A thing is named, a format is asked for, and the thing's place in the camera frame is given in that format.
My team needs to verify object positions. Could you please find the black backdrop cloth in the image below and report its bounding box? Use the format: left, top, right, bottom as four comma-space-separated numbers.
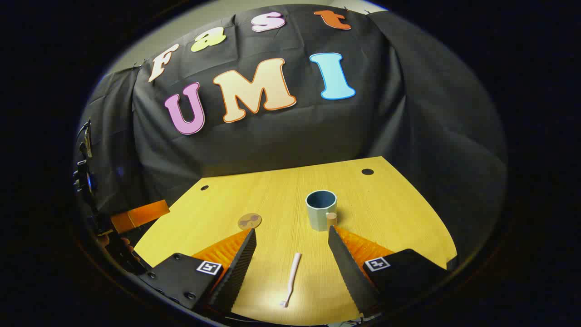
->
75, 4, 508, 269

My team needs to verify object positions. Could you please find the wooden desktop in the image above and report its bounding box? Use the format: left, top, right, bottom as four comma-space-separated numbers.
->
134, 157, 458, 326

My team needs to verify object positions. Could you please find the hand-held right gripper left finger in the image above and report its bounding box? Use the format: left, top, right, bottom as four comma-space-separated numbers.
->
138, 228, 257, 316

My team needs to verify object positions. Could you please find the pale pink toothbrush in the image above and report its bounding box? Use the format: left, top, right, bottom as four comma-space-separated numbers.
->
279, 253, 302, 308

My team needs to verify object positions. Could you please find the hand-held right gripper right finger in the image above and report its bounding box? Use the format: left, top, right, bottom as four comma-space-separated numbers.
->
328, 226, 454, 316

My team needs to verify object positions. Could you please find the round cork coaster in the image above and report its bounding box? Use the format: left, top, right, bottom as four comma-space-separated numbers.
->
237, 213, 262, 230

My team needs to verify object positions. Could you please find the pale green cup wooden handle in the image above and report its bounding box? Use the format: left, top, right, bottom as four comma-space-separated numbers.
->
305, 189, 339, 232

